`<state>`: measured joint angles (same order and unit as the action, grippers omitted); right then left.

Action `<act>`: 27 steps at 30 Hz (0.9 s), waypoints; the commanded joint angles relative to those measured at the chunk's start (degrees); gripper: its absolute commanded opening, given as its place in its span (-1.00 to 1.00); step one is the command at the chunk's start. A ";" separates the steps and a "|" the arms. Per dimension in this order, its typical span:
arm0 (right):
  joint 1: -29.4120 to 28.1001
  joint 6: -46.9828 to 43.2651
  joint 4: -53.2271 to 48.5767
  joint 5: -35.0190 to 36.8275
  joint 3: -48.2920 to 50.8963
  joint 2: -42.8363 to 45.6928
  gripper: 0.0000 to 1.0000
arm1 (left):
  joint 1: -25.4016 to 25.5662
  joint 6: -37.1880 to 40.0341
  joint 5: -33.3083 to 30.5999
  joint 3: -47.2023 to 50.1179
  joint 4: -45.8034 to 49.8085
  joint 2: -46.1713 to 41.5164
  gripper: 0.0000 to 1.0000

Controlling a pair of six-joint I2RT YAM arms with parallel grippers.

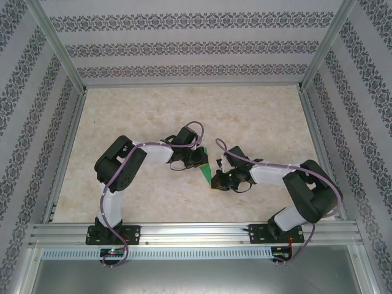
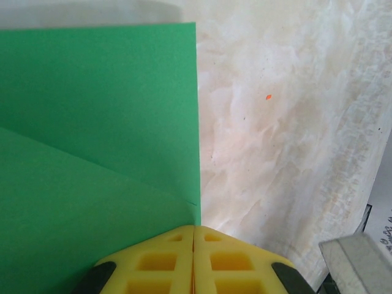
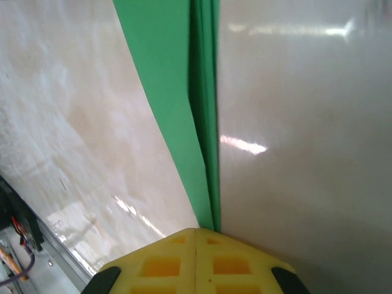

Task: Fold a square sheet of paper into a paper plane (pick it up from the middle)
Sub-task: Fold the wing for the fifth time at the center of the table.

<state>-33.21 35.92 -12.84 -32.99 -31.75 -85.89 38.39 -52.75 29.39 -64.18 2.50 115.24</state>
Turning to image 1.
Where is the green paper sheet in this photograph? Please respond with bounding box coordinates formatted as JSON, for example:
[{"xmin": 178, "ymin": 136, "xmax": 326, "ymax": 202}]
[{"xmin": 198, "ymin": 146, "xmax": 215, "ymax": 189}]

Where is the grey metal sheet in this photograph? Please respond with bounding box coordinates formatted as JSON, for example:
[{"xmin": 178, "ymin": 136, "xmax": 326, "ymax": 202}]
[{"xmin": 30, "ymin": 257, "xmax": 364, "ymax": 294}]

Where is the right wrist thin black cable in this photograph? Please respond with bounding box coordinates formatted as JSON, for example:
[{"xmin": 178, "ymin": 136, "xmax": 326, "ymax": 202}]
[{"xmin": 233, "ymin": 179, "xmax": 254, "ymax": 194}]

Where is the wrist thin black cable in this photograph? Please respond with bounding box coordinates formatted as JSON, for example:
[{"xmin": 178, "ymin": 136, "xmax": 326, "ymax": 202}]
[
  {"xmin": 169, "ymin": 160, "xmax": 188, "ymax": 173},
  {"xmin": 233, "ymin": 179, "xmax": 254, "ymax": 194}
]

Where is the left wrist thin black cable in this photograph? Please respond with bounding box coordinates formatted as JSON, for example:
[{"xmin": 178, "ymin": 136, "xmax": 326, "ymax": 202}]
[{"xmin": 169, "ymin": 160, "xmax": 188, "ymax": 173}]

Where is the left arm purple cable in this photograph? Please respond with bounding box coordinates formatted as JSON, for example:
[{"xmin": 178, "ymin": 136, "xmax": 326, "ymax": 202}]
[{"xmin": 100, "ymin": 121, "xmax": 205, "ymax": 269}]

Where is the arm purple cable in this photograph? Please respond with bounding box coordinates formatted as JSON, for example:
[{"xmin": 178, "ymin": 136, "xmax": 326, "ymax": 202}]
[
  {"xmin": 100, "ymin": 121, "xmax": 205, "ymax": 269},
  {"xmin": 215, "ymin": 138, "xmax": 343, "ymax": 266}
]

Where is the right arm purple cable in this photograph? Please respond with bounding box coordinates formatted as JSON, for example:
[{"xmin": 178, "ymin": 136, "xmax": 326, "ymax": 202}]
[{"xmin": 215, "ymin": 138, "xmax": 343, "ymax": 266}]

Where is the aluminium mounting rail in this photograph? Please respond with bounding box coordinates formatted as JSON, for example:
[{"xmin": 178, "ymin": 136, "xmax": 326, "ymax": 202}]
[{"xmin": 29, "ymin": 222, "xmax": 364, "ymax": 247}]

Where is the aluminium back rail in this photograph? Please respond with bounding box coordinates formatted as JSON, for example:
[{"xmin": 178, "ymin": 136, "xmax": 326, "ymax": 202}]
[{"xmin": 81, "ymin": 80, "xmax": 303, "ymax": 90}]

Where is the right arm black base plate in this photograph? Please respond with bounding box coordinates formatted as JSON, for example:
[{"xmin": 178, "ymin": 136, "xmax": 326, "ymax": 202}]
[{"xmin": 248, "ymin": 223, "xmax": 306, "ymax": 245}]

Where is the slotted grey cable duct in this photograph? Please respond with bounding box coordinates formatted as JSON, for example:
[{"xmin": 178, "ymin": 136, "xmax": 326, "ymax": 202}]
[{"xmin": 41, "ymin": 247, "xmax": 273, "ymax": 260}]

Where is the aluminium side rail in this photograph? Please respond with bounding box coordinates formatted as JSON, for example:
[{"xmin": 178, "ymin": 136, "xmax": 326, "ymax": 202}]
[
  {"xmin": 298, "ymin": 87, "xmax": 349, "ymax": 222},
  {"xmin": 42, "ymin": 88, "xmax": 88, "ymax": 224}
]

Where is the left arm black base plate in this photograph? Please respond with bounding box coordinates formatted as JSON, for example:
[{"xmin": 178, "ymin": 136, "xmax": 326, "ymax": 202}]
[{"xmin": 85, "ymin": 225, "xmax": 141, "ymax": 246}]

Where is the aluminium frame post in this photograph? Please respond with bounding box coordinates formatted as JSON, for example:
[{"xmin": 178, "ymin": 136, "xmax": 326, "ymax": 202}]
[
  {"xmin": 298, "ymin": 0, "xmax": 359, "ymax": 90},
  {"xmin": 23, "ymin": 0, "xmax": 87, "ymax": 92}
]

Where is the aluminium frame strut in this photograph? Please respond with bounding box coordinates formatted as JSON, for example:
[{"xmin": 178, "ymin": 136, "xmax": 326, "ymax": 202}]
[
  {"xmin": 13, "ymin": 246, "xmax": 43, "ymax": 294},
  {"xmin": 349, "ymin": 244, "xmax": 381, "ymax": 294}
]

